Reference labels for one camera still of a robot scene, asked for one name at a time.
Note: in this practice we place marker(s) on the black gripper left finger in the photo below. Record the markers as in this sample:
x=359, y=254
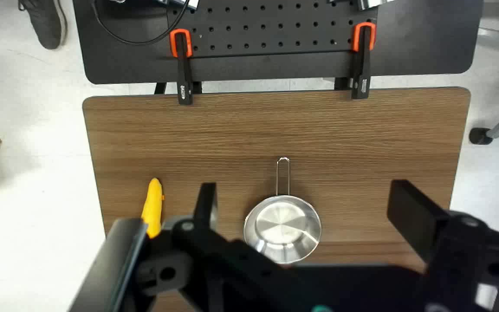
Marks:
x=206, y=201

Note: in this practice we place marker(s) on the long aluminium rail with bracket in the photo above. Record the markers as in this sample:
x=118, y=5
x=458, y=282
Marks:
x=371, y=1

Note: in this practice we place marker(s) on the black perforated breadboard table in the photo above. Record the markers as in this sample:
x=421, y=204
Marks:
x=423, y=39

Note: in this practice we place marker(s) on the orange black bar clamp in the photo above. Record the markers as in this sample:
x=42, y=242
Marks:
x=362, y=57
x=180, y=62

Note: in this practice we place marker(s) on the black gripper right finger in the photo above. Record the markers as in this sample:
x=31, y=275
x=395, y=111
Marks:
x=414, y=209

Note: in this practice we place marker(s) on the small steel pan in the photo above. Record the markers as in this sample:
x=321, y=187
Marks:
x=283, y=227

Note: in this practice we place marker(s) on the yellow carrot plush toy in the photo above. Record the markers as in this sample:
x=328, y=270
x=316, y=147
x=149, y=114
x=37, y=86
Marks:
x=153, y=204

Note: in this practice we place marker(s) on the short aluminium rail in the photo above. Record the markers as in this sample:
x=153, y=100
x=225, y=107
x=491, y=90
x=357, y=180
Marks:
x=177, y=1

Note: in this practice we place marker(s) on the dark shoe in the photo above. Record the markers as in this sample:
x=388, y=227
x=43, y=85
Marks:
x=43, y=22

